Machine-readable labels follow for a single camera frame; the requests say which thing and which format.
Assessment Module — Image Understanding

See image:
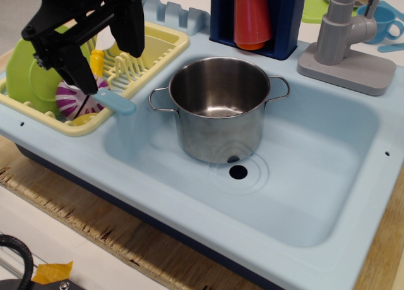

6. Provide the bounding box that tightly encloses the blue plastic utensil handle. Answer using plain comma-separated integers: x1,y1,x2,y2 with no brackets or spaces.
377,42,404,53

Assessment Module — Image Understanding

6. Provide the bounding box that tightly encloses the red plastic cup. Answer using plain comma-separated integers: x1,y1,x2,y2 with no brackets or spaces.
233,0,273,51

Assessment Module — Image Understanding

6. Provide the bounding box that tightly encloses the blue plastic mug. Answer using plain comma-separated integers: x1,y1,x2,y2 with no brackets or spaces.
352,1,403,44

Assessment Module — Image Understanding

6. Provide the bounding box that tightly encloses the black cable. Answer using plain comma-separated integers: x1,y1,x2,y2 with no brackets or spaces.
0,234,34,287

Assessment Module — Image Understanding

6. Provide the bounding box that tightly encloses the green plastic plate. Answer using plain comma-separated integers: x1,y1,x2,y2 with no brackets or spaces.
5,24,95,117

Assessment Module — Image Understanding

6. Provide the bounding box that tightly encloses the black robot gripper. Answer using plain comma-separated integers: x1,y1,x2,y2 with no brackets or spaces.
21,0,145,95

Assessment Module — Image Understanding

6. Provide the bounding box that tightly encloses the light blue plastic spoon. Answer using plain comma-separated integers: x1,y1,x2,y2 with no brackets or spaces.
92,88,137,116

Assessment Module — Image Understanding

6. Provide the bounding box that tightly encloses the purple white patterned bowl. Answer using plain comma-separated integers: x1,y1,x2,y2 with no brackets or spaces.
56,80,104,121

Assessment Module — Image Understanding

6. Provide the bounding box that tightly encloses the yellow plastic utensil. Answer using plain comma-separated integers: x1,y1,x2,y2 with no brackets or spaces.
90,49,104,80

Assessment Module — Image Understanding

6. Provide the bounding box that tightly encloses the stainless steel pot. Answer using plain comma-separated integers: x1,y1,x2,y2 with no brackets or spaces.
165,57,273,164

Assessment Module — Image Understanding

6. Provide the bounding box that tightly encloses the pale yellow dish rack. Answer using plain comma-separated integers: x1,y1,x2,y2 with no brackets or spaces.
1,22,189,136

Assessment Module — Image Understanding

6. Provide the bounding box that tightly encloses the yellow tape piece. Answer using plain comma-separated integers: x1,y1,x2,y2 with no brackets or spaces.
31,261,73,285

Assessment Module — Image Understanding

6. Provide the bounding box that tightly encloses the light blue toy sink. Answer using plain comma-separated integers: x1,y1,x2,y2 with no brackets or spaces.
0,0,404,290

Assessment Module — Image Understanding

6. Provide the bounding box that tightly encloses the dark blue cup holder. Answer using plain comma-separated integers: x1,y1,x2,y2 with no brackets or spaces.
210,0,304,60

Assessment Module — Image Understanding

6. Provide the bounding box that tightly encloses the grey toy faucet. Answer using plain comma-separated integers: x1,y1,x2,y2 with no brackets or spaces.
297,0,396,96

